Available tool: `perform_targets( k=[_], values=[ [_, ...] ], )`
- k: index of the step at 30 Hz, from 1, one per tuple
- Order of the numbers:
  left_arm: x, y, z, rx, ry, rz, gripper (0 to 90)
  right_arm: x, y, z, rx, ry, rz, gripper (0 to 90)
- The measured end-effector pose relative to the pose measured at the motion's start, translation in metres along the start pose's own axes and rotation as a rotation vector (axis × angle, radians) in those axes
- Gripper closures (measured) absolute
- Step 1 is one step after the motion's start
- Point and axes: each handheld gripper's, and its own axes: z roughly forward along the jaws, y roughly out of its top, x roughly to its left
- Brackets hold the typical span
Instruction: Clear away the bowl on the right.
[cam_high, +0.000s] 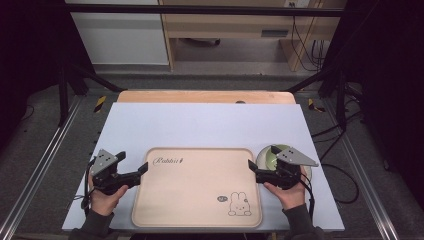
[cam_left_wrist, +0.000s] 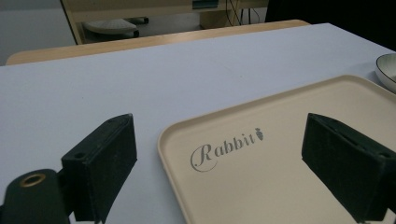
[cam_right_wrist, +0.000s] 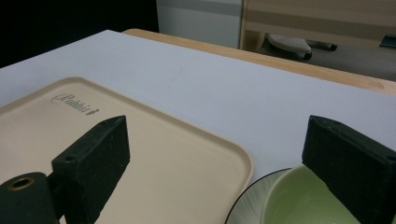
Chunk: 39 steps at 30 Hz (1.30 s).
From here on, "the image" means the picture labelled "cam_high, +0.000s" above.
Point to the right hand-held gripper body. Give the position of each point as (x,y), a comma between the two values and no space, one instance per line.
(289,159)

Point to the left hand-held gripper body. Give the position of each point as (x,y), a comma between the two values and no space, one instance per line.
(106,173)

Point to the person's left hand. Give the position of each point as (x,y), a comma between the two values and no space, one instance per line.
(104,201)

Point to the person's right hand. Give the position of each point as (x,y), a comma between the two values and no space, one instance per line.
(292,198)

